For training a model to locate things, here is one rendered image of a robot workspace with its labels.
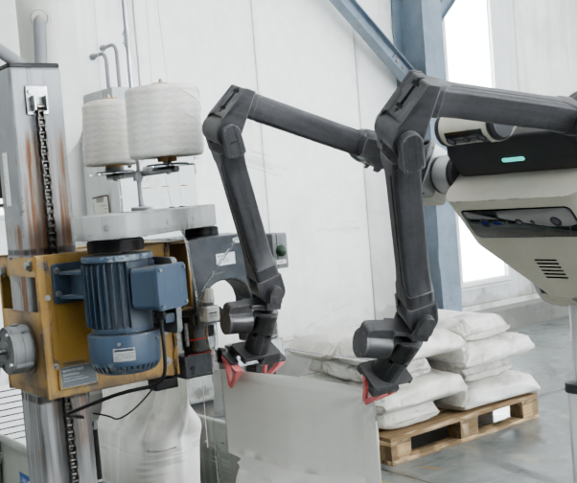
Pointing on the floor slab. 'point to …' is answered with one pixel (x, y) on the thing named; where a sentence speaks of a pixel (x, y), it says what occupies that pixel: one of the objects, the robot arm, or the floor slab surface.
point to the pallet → (521, 409)
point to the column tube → (36, 459)
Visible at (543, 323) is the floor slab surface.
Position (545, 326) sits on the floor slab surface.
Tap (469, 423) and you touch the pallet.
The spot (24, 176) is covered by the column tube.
